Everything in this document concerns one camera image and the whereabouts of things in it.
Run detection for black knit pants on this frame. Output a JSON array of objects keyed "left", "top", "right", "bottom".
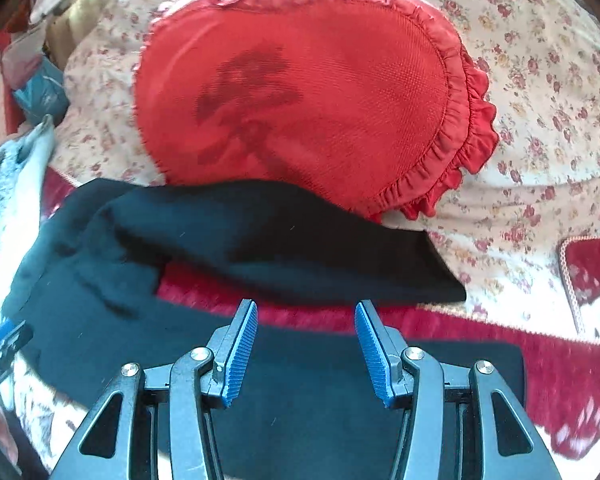
[{"left": 2, "top": 178, "right": 527, "bottom": 480}]

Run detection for red white plush blanket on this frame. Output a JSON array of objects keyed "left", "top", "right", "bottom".
[{"left": 9, "top": 167, "right": 600, "bottom": 480}]

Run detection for grey fleece jacket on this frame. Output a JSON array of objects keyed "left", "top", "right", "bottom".
[{"left": 0, "top": 115, "right": 55, "bottom": 322}]

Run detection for red embroidered cushion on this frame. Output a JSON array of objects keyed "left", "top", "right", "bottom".
[{"left": 558, "top": 235, "right": 600, "bottom": 344}]

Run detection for teal plastic bag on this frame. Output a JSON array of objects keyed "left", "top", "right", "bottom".
[{"left": 12, "top": 56, "right": 69, "bottom": 126}]

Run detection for floral beige quilt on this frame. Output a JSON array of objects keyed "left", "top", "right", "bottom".
[{"left": 50, "top": 0, "right": 600, "bottom": 343}]

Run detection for red heart ruffled pillow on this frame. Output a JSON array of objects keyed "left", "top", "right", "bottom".
[{"left": 134, "top": 0, "right": 498, "bottom": 219}]

